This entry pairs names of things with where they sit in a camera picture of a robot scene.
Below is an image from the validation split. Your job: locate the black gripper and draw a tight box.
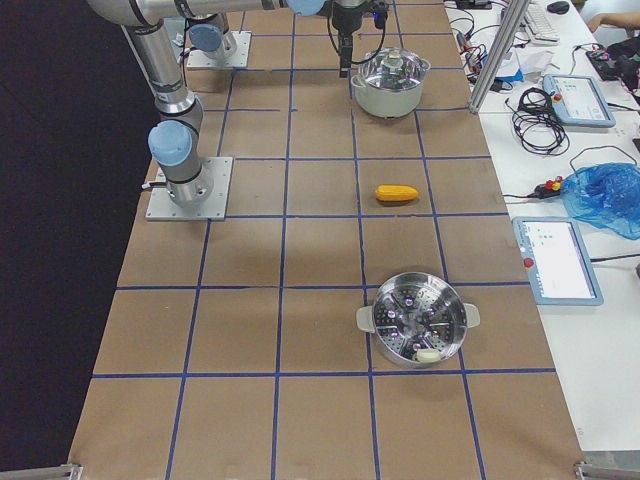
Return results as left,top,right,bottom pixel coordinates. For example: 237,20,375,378
332,0,361,78

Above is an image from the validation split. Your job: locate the glass pot lid with knob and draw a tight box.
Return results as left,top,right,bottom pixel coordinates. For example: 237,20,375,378
358,47,431,92

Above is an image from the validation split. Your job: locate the yellow corn cob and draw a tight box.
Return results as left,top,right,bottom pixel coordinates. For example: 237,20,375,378
374,184,419,203

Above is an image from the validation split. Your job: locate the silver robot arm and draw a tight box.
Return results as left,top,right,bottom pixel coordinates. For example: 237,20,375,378
89,1,289,206
183,1,388,78

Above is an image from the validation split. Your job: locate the pale green electric cooking pot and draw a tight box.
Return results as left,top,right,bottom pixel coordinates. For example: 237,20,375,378
350,70,425,118

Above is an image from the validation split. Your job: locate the white paper box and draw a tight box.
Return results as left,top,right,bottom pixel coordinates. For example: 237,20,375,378
516,50,554,75

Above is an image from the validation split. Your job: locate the white computer keyboard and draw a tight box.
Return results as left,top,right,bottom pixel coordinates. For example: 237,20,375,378
523,3,560,45

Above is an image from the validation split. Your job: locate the black computer mouse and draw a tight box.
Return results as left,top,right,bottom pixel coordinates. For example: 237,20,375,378
546,0,570,15

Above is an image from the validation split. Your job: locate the far teach pendant tablet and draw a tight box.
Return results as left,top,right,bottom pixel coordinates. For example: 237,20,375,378
542,74,616,128

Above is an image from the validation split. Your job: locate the teach pendant tablet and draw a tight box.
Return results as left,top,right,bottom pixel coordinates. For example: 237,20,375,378
512,217,604,306
542,74,616,128

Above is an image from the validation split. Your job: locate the red button control box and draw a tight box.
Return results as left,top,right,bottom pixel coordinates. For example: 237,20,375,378
529,176,563,200

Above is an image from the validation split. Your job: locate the stainless steel steamer basket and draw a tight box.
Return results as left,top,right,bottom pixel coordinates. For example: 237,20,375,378
356,272,481,369

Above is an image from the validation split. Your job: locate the blue plastic bag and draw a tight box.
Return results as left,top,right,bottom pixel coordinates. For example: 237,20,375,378
560,163,639,240

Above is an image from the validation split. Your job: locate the near teach pendant tablet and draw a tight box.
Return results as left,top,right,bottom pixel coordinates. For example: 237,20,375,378
512,217,604,306

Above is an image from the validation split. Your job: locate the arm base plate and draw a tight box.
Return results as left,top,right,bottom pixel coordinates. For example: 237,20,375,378
187,28,252,70
145,157,233,221

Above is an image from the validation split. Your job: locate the aluminium frame post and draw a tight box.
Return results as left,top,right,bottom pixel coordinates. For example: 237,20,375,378
468,0,530,114

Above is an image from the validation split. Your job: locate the coiled black cable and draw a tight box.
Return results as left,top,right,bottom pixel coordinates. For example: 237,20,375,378
505,85,571,155

